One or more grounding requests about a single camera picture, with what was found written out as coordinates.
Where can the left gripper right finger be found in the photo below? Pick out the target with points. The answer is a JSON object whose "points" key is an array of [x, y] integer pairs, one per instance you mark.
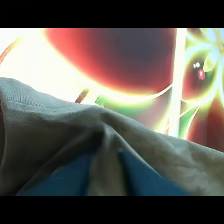
{"points": [[146, 181]]}

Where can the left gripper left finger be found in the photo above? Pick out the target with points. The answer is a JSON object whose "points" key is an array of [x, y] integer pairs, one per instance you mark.
{"points": [[63, 180]]}

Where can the brown garment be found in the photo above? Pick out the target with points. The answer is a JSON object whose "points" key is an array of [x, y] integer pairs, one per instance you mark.
{"points": [[53, 126]]}

